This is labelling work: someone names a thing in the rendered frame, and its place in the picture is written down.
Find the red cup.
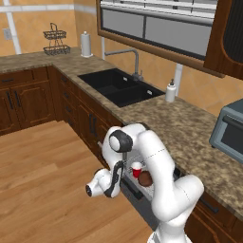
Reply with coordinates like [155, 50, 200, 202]
[130, 161, 143, 179]

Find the black double sink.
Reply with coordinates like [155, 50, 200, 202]
[77, 67, 166, 108]

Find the wide dark wood drawer front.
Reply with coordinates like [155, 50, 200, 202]
[0, 69, 35, 88]

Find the black dishwasher door handle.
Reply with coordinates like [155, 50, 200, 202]
[124, 178, 144, 201]

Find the white soap dispenser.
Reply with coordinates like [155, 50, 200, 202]
[164, 78, 177, 103]

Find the dark grey dishwasher door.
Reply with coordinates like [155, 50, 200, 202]
[120, 175, 160, 232]

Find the black two-tier wire stand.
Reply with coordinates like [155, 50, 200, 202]
[42, 22, 72, 57]

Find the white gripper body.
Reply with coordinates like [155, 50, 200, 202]
[93, 168, 107, 179]

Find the dark wood wall cabinet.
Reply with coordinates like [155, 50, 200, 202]
[203, 0, 243, 81]

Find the grey metal tap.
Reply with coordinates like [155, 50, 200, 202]
[103, 47, 144, 83]

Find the brown bowl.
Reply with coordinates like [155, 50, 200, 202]
[138, 170, 153, 187]

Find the wood-framed window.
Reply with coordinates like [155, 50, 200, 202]
[96, 0, 229, 79]

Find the white wall outlet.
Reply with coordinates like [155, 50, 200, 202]
[2, 28, 13, 42]

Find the black cupboard door handle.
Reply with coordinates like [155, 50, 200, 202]
[13, 90, 22, 108]
[6, 91, 14, 110]
[88, 113, 94, 134]

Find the white paper towel roll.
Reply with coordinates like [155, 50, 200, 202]
[80, 30, 94, 59]

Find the dark wood cupboard door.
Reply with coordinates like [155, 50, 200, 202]
[76, 103, 94, 147]
[0, 89, 14, 136]
[91, 113, 111, 159]
[184, 213, 231, 243]
[11, 81, 55, 129]

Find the grey toaster oven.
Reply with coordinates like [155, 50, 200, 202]
[208, 98, 243, 165]

